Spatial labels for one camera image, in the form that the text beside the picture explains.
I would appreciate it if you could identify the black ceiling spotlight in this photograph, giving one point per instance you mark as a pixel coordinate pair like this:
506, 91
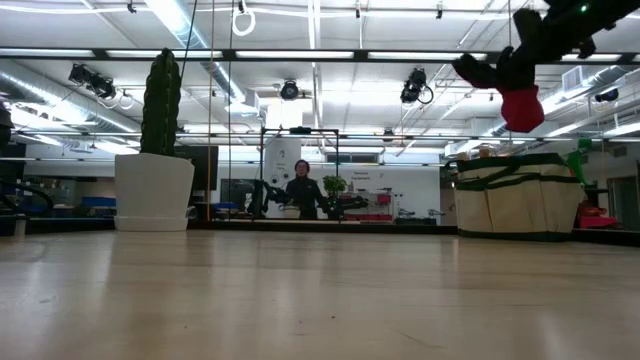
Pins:
289, 91
102, 86
414, 85

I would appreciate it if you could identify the black overhead frame bar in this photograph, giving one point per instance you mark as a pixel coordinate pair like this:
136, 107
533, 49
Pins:
360, 55

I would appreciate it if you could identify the red black gardening glove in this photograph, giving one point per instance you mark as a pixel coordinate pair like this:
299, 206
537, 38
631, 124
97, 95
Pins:
522, 110

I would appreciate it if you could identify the green plastic spray bottle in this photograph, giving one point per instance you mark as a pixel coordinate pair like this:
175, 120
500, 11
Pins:
576, 162

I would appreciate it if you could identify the background black robot arm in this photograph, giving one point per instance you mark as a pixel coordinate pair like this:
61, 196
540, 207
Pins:
350, 204
260, 197

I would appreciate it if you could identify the leafy green potted plant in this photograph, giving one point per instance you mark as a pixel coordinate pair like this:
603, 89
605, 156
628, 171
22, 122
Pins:
334, 186

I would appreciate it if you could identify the black monitor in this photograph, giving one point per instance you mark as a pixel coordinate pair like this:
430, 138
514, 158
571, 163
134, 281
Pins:
205, 165

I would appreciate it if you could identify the white plant pot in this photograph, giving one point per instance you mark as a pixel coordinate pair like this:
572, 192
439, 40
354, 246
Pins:
152, 190

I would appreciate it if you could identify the person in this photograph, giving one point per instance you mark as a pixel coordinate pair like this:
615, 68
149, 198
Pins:
305, 195

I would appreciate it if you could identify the red crate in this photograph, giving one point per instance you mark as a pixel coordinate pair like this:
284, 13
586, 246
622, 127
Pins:
597, 221

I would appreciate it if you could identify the silver ceiling duct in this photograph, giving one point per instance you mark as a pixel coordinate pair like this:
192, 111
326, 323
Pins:
590, 80
50, 95

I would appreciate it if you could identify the white cup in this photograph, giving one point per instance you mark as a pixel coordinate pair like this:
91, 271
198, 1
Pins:
20, 226

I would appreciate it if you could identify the black table edge rail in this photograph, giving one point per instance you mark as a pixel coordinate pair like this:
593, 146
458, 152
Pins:
375, 228

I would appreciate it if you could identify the red bin shelf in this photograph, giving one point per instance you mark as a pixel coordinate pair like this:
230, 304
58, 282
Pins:
382, 199

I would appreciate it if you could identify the green cactus plant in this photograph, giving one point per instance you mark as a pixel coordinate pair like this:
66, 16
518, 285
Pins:
160, 100

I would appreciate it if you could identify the black ceiling camera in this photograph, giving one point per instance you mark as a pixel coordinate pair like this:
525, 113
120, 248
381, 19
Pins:
606, 95

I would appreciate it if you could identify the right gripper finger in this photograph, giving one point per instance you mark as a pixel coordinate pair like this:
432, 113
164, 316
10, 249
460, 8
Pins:
540, 52

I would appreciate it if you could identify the beige green-trimmed gardening bag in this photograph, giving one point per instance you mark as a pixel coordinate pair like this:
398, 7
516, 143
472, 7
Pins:
515, 205

